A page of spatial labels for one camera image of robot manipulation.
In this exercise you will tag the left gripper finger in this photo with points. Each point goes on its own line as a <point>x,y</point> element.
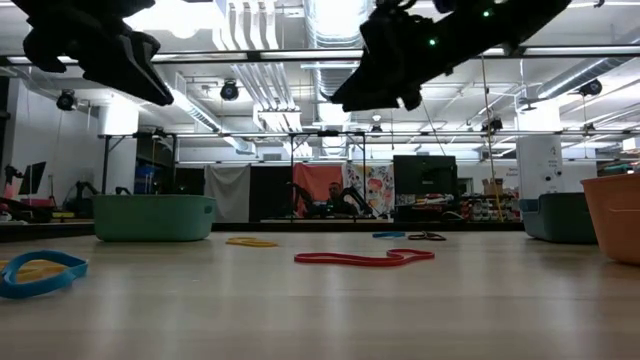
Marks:
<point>147,65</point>
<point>117,75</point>

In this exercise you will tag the grey carabiner clip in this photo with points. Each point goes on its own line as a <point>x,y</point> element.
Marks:
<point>387,234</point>

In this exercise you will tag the dark brown rubber band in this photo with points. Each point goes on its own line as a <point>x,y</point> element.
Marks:
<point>425,237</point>

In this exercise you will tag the red rubber band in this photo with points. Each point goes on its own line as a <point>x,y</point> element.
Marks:
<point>350,259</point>

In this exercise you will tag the yellow rubber band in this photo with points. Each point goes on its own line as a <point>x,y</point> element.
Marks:
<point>35,272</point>
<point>250,243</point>

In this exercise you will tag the background black robot arm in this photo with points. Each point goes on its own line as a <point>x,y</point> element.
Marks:
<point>360,200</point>
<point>302,197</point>

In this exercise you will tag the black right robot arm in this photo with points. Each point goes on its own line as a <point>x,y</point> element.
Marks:
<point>530,15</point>

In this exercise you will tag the blue rubber band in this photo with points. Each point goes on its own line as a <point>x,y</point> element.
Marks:
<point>40,286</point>

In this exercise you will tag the black ceiling fixture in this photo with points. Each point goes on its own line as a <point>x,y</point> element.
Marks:
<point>229,91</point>
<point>66,100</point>
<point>591,88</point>

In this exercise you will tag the large black monitor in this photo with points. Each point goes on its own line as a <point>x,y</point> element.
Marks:
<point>425,175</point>

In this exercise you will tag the floral hanging cloth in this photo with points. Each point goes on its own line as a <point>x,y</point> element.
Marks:
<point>380,180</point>

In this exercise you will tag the thin tan pole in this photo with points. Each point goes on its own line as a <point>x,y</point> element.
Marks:
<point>491,150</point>

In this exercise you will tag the orange hanging cloth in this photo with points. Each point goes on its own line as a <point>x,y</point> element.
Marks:
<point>315,175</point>

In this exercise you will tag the person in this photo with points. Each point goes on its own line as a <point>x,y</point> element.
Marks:
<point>336,192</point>

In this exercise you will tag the black overhead crossbar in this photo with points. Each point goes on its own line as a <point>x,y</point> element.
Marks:
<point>255,56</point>

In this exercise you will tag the cardboard box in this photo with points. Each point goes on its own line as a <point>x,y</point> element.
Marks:
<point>492,187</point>

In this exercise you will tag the shelf of goods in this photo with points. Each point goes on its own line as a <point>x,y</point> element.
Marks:
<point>485,210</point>

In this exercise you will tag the small black monitor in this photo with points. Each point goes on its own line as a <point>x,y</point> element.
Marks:
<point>32,177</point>

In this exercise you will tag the green plastic basket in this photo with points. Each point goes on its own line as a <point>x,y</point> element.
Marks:
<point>152,217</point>

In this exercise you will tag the grey hanging cloth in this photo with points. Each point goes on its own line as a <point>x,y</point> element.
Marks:
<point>227,192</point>

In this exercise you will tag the dark teal plastic basket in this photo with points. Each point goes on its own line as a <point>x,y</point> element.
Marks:
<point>557,217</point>

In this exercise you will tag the orange plastic basket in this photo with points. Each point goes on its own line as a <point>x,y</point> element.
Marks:
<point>617,220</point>

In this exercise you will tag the silver ventilation duct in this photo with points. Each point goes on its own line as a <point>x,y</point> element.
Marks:
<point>336,82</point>

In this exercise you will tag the black aluminium table frame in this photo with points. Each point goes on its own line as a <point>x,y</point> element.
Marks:
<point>300,226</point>

